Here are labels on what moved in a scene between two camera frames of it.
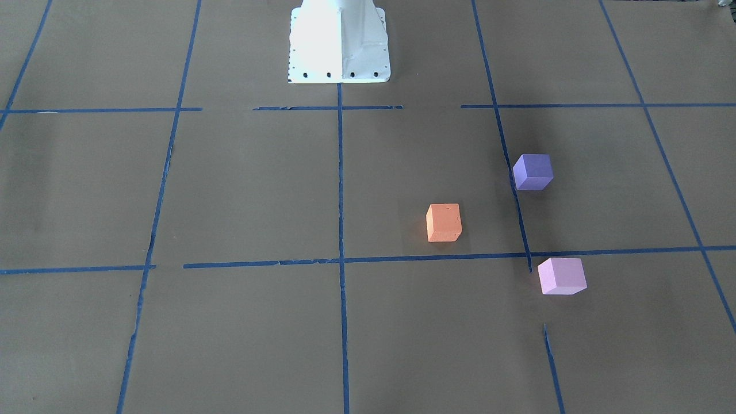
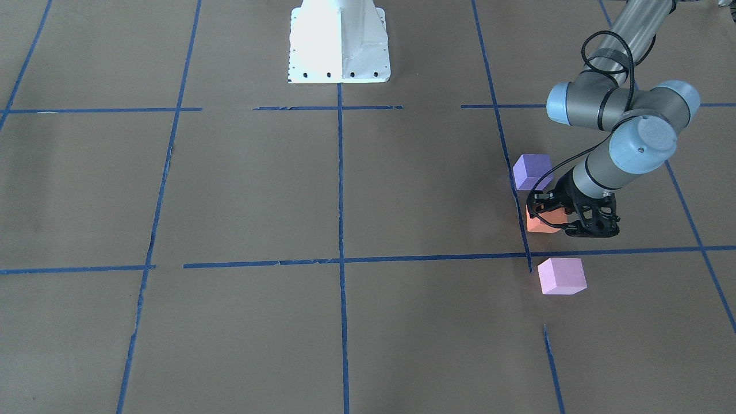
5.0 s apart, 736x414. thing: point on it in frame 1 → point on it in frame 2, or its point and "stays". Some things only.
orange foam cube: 444,222 → 556,217
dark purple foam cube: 533,172 stays
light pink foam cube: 563,276 stays
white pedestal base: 336,41 stays
